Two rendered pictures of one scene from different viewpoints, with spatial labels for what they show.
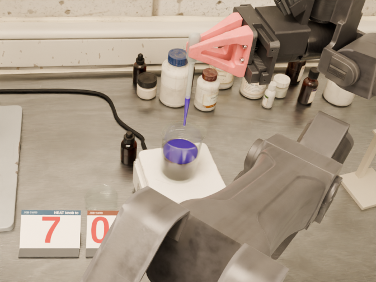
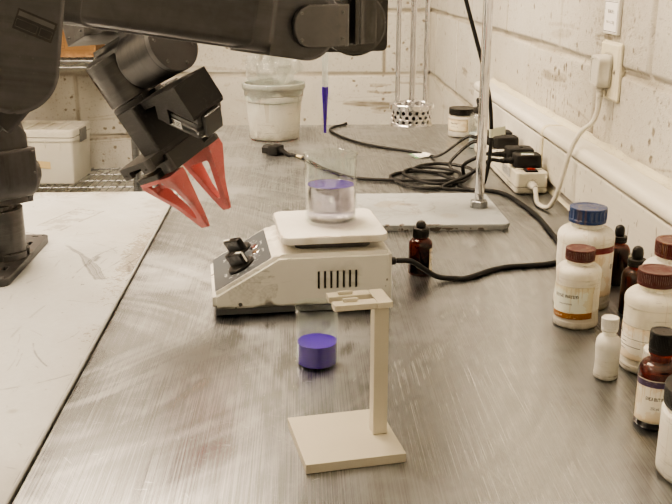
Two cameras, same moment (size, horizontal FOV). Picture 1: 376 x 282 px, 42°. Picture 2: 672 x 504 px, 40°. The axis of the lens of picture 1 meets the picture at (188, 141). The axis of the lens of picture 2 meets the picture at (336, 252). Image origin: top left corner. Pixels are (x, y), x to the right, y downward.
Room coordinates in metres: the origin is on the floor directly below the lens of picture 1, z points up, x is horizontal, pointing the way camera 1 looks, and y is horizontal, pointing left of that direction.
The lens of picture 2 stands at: (0.80, -1.00, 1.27)
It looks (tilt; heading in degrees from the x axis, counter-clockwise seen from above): 17 degrees down; 104
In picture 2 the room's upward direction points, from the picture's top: straight up
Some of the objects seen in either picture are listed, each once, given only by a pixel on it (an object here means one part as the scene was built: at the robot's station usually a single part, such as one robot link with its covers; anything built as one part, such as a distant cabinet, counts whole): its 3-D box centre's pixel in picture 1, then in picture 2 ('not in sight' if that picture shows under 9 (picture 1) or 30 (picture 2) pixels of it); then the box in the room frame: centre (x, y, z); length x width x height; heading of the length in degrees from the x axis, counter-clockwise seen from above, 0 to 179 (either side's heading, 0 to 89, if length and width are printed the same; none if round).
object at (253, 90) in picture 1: (255, 74); (653, 318); (0.90, -0.13, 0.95); 0.06 x 0.06 x 0.10
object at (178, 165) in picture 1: (182, 153); (330, 189); (0.54, 0.01, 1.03); 0.07 x 0.06 x 0.08; 111
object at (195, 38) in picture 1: (193, 48); not in sight; (0.54, 0.01, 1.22); 0.01 x 0.01 x 0.04; 23
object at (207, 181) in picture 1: (181, 173); (328, 225); (0.54, 0.00, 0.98); 0.12 x 0.12 x 0.01; 23
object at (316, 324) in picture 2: not in sight; (317, 334); (0.58, -0.19, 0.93); 0.04 x 0.04 x 0.06
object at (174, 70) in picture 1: (175, 76); (584, 255); (0.83, 0.04, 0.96); 0.06 x 0.06 x 0.11
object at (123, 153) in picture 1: (128, 146); (420, 246); (0.64, 0.10, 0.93); 0.03 x 0.03 x 0.07
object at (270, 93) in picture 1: (269, 94); (608, 347); (0.86, -0.16, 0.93); 0.02 x 0.02 x 0.06
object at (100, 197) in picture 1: (101, 200); not in sight; (0.52, 0.13, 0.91); 0.06 x 0.06 x 0.02
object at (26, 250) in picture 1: (50, 233); not in sight; (0.44, 0.19, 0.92); 0.09 x 0.06 x 0.04; 100
